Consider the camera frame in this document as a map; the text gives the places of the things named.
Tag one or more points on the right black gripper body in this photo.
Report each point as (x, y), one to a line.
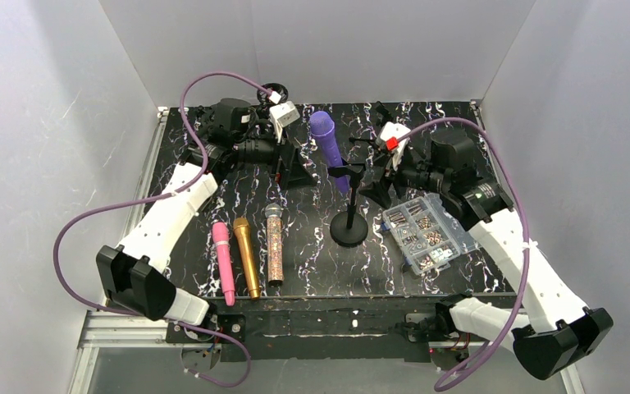
(385, 176)

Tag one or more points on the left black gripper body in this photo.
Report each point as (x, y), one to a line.
(281, 161)

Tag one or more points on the glitter rhinestone microphone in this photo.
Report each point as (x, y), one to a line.
(275, 275)

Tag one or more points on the round base clip stand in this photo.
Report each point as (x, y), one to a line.
(349, 228)

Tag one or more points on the tripod shock mount stand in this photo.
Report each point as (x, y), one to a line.
(272, 94)

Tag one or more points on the purple microphone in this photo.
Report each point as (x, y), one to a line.
(323, 131)

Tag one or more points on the round base shock mount stand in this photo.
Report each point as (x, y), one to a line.
(204, 122)

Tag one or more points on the gold microphone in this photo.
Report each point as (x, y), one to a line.
(242, 231)

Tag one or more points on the pink microphone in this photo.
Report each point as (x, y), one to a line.
(221, 241)

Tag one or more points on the tripod stand with clip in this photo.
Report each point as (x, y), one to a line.
(377, 130)

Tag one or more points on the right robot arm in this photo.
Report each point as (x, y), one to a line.
(549, 328)

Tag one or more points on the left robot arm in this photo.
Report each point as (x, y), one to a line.
(233, 133)

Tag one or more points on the clear plastic screw box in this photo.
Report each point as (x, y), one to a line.
(427, 235)

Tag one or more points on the black front mounting bar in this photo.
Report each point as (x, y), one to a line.
(336, 328)

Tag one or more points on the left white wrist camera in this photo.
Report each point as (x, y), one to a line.
(282, 115)

